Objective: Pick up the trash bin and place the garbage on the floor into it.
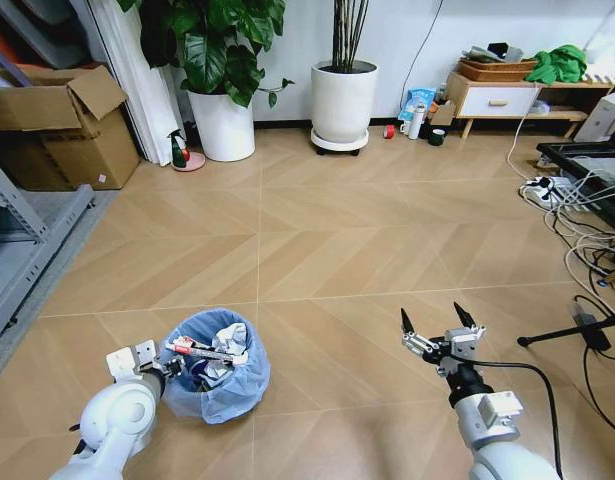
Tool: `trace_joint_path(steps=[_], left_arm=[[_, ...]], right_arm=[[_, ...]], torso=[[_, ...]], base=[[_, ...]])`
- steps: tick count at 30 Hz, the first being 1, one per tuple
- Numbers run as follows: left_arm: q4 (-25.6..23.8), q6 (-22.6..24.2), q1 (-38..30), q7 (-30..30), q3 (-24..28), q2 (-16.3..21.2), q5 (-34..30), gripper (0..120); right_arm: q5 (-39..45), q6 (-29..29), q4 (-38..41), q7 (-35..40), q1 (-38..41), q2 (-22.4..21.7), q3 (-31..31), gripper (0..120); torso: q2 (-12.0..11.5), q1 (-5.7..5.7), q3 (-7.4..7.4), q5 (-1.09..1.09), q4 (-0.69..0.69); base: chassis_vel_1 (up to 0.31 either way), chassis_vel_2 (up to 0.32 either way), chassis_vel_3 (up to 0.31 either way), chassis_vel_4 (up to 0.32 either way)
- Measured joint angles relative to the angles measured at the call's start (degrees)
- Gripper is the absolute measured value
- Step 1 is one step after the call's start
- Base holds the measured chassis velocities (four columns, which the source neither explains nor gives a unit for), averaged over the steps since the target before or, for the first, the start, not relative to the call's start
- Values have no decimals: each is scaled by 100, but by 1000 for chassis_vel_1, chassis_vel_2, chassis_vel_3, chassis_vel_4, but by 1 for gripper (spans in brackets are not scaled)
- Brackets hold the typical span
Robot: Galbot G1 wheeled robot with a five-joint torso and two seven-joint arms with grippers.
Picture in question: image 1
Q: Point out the red tape roll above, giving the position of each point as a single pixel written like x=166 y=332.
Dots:
x=389 y=132

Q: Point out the white power strip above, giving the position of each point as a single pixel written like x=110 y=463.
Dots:
x=542 y=192

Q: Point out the black power adapter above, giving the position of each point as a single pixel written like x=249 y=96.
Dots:
x=589 y=322

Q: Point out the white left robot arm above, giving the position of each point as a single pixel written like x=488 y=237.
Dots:
x=122 y=420

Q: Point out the black framed glass table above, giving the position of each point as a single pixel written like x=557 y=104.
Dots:
x=587 y=160

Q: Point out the small white cup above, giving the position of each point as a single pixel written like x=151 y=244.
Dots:
x=404 y=127

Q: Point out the broad-leaf green plant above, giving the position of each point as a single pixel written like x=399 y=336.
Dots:
x=207 y=55

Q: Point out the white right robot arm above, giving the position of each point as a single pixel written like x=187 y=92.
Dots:
x=492 y=425

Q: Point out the white box appliance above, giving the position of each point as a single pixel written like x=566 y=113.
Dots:
x=604 y=117

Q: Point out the white bottle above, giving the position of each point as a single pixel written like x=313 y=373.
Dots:
x=416 y=125

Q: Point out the blue and white package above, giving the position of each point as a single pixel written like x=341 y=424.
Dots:
x=417 y=102

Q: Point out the clutter in wicker basket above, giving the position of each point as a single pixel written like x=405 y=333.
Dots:
x=492 y=52

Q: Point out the small crumpled white paper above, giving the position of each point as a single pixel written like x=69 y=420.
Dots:
x=216 y=371

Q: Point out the wooden cabinet with white drawer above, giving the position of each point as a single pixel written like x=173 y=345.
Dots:
x=492 y=102

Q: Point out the brown wicker basket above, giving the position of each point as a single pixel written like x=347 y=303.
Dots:
x=494 y=71

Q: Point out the black stand leg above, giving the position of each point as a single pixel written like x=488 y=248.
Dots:
x=572 y=331

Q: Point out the pink round dish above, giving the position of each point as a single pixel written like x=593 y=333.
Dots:
x=194 y=161

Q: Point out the green spray bottle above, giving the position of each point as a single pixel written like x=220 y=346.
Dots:
x=177 y=150

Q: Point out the large cardboard box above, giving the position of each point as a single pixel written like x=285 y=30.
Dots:
x=62 y=140

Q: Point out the green cloth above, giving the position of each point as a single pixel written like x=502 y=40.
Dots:
x=559 y=64

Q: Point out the grey metal shelf rack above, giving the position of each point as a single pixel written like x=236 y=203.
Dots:
x=17 y=260

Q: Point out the tapered white plant pot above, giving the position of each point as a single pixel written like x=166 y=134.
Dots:
x=226 y=127

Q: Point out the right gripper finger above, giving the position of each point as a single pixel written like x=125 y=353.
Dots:
x=466 y=317
x=414 y=337

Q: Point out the large crumpled white paper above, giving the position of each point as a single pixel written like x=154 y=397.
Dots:
x=233 y=337

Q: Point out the white wheeled pot tray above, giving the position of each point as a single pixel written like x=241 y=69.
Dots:
x=337 y=146

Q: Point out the small open cardboard box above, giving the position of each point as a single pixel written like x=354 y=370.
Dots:
x=443 y=116

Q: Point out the wide white plant pot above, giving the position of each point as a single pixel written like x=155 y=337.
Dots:
x=343 y=102

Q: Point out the thin dark-stemmed plant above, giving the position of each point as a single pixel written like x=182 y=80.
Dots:
x=349 y=32

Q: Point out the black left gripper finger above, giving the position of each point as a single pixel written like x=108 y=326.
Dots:
x=175 y=368

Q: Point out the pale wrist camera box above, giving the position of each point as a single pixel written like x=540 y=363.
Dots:
x=463 y=342

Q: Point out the white folded panels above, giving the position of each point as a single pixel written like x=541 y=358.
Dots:
x=137 y=90

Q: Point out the trash bin with blue bag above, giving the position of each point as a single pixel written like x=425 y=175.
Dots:
x=237 y=390

